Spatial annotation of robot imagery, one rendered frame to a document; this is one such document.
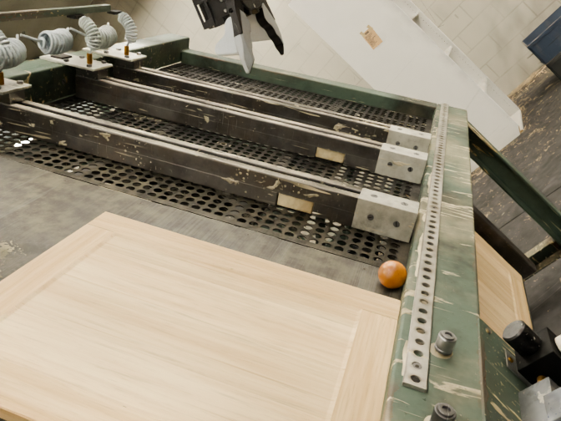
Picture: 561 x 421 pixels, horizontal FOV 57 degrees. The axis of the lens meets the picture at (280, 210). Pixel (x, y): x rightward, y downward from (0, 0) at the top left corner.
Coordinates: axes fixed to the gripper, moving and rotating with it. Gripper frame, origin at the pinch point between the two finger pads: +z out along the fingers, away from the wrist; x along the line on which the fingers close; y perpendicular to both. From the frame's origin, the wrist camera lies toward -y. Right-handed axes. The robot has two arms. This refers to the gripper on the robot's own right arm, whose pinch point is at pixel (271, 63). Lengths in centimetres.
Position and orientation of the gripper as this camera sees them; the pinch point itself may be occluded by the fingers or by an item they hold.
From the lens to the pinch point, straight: 87.6
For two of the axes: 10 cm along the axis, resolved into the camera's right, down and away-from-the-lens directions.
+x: -3.5, 4.4, -8.3
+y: -8.6, 2.0, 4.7
